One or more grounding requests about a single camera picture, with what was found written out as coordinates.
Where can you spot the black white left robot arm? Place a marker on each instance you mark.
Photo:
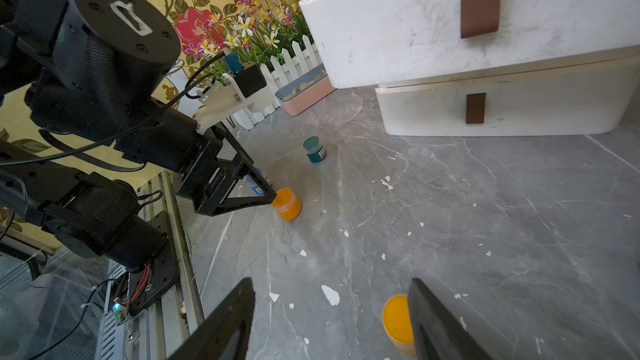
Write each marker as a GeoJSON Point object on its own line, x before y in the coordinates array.
{"type": "Point", "coordinates": [90, 68]}

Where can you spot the pink tray with stones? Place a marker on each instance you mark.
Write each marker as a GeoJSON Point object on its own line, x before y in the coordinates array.
{"type": "Point", "coordinates": [305, 91]}

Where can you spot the green paint can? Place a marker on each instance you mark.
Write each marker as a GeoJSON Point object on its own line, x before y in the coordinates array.
{"type": "Point", "coordinates": [314, 149]}

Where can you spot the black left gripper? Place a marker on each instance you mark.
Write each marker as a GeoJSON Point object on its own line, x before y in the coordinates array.
{"type": "Point", "coordinates": [215, 179]}

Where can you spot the blue paint can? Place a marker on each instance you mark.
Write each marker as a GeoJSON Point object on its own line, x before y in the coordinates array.
{"type": "Point", "coordinates": [255, 186]}

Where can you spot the white top drawer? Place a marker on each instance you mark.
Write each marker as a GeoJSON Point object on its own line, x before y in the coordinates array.
{"type": "Point", "coordinates": [370, 42]}

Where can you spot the orange paint can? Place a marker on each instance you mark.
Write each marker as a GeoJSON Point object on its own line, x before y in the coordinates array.
{"type": "Point", "coordinates": [397, 324]}
{"type": "Point", "coordinates": [287, 204]}

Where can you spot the white bottom drawer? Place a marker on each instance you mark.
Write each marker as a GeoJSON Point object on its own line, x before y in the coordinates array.
{"type": "Point", "coordinates": [582, 99]}

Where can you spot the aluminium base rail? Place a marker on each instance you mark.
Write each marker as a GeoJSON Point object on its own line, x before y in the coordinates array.
{"type": "Point", "coordinates": [169, 308]}

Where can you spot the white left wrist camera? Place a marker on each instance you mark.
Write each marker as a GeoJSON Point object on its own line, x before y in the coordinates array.
{"type": "Point", "coordinates": [247, 89]}

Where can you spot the white drawer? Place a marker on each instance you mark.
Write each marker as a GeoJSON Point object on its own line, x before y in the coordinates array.
{"type": "Point", "coordinates": [582, 99]}
{"type": "Point", "coordinates": [370, 42]}

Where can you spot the artificial flowers in white fence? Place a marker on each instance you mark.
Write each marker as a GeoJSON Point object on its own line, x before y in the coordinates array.
{"type": "Point", "coordinates": [254, 30]}

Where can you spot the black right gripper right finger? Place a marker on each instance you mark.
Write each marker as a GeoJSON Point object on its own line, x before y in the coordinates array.
{"type": "Point", "coordinates": [437, 333]}

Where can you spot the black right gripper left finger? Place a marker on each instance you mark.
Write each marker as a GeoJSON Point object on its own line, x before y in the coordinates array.
{"type": "Point", "coordinates": [225, 333]}

